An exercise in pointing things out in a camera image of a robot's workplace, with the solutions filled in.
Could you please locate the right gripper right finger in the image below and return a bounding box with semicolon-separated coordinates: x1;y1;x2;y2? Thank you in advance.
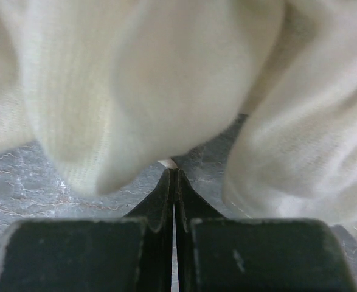
175;170;357;291

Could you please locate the large lemon print cushion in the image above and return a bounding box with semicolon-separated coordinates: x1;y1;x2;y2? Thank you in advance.
0;1;357;241

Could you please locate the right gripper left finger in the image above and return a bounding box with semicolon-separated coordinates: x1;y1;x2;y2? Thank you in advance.
0;169;174;291

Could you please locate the white cushion tie cord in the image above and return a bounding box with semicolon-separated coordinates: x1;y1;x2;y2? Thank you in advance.
158;157;179;170

